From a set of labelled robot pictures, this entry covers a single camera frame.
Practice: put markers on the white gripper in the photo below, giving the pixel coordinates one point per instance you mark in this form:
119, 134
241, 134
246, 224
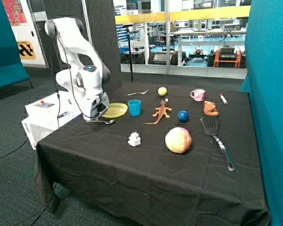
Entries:
94, 106

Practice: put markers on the silver metal spoon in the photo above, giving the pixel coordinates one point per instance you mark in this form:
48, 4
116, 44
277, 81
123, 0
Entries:
101, 121

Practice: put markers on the silver metal fork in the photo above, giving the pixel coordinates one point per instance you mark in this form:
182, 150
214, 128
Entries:
144, 92

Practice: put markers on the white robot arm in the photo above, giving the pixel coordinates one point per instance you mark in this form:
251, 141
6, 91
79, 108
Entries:
86, 72

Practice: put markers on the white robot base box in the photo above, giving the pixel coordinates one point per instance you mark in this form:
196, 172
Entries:
48, 114

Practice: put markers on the yellow plastic plate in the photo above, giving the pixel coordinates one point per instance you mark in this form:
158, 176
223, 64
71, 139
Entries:
115, 110

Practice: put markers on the blue plastic cup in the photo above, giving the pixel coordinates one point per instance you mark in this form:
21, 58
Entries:
134, 107

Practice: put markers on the white power adapter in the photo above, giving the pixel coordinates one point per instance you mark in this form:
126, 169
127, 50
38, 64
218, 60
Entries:
134, 139

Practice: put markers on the orange toy lizard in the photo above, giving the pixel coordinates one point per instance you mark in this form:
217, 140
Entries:
161, 111

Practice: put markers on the yellow tennis ball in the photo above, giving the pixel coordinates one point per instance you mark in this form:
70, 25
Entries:
162, 91

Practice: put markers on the black tablecloth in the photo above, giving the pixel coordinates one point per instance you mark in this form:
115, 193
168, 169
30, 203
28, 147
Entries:
150, 184

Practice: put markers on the blue ball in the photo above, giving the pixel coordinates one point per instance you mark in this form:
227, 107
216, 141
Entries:
183, 116

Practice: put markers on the black tripod stand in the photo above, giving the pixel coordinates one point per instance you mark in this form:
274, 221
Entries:
128, 28

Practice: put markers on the yellow pink plush ball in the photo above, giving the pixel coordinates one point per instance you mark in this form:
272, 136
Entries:
178, 140

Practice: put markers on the yellow black sign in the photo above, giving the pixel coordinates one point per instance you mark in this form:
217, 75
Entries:
26, 50

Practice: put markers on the dark grey acoustic panel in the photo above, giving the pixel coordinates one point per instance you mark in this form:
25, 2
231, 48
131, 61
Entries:
98, 18

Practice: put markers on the teal sofa left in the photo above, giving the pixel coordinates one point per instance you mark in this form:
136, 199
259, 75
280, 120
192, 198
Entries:
11, 68

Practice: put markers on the pink mug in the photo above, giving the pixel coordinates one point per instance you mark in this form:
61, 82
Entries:
198, 95

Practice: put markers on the brown teddy bear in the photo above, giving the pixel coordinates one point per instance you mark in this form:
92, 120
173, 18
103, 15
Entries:
210, 109

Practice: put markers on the red white marker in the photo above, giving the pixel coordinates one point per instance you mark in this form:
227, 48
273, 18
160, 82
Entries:
223, 99

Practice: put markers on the red poster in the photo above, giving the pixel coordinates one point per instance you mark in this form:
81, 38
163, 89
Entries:
15, 12

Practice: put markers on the orange black equipment rack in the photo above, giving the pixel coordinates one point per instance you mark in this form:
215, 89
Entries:
227, 57

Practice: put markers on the teal partition right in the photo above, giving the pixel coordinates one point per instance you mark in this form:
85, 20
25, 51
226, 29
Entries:
264, 82

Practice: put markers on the black spatula metal handle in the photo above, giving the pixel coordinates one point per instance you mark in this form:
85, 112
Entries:
210, 126

